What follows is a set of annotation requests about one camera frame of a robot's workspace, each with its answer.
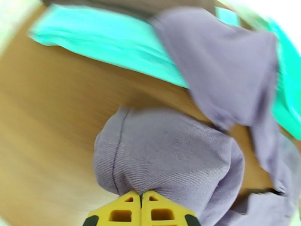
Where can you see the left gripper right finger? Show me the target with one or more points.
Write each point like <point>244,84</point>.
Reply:
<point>162,213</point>

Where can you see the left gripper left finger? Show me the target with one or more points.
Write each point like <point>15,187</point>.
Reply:
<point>122,213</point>

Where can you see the purple trousers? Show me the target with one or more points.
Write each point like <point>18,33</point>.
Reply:
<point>176,152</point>

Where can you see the teal plastic basket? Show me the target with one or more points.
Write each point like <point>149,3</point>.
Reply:
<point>289,79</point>

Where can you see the folded teal trousers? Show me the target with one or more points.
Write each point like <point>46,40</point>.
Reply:
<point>105,41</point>

